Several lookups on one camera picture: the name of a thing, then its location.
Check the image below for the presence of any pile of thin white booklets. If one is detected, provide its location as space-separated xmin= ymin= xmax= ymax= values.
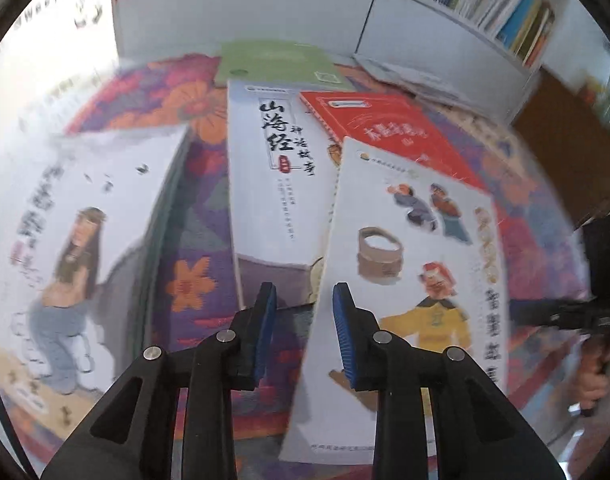
xmin=352 ymin=54 xmax=510 ymax=128

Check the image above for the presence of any floral woven mat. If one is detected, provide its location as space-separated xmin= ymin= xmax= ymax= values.
xmin=67 ymin=54 xmax=589 ymax=479

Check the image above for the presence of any green world history book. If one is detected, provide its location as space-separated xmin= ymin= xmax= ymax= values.
xmin=214 ymin=40 xmax=355 ymax=91

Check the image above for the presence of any white emperor story book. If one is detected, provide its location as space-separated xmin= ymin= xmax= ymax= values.
xmin=280 ymin=138 xmax=509 ymax=465

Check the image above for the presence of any person's right hand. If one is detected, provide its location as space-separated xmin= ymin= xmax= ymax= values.
xmin=572 ymin=340 xmax=608 ymax=416

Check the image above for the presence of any white bookshelf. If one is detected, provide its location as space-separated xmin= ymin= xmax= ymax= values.
xmin=111 ymin=0 xmax=540 ymax=119

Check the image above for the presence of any white mountain sea classic book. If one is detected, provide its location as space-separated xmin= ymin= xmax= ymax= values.
xmin=227 ymin=79 xmax=341 ymax=308

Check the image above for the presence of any red spiral book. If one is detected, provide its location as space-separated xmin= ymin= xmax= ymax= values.
xmin=300 ymin=91 xmax=486 ymax=191

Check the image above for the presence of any white myth book kneeling figure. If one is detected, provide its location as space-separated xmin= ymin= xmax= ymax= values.
xmin=0 ymin=124 xmax=190 ymax=440

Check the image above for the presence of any brown wooden cabinet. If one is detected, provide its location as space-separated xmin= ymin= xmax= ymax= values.
xmin=512 ymin=70 xmax=610 ymax=226

